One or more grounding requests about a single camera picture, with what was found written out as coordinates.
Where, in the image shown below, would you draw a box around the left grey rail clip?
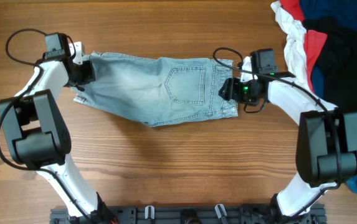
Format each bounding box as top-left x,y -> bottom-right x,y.
145,205 -> 155,224

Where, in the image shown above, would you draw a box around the grey rail clip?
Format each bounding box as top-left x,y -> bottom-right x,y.
145,205 -> 155,224
214,203 -> 228,224

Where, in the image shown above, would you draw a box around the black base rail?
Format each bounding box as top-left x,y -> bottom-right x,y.
49,204 -> 327,224

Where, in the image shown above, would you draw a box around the left black cable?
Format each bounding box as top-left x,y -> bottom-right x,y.
0,28 -> 98,223

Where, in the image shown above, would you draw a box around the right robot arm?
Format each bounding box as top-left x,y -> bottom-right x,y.
219,49 -> 357,223

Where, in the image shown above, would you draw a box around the right black cable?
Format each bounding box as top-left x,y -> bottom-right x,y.
212,47 -> 344,215

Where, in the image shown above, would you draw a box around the dark blue garment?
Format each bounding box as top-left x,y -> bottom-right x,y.
299,0 -> 357,194

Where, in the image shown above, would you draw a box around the black cable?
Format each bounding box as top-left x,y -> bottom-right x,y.
212,47 -> 344,215
0,28 -> 98,223

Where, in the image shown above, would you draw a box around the white shirt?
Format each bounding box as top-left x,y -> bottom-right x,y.
270,1 -> 310,90

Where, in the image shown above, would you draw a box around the light blue denim shorts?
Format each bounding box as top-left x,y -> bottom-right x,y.
74,52 -> 238,127

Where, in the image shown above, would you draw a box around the red garment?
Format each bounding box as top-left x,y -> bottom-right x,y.
280,0 -> 327,93

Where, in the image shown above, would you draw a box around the right grey rail clip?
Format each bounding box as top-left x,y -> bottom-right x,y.
214,203 -> 228,224

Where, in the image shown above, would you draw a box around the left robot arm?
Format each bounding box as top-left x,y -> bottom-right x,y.
0,32 -> 118,223

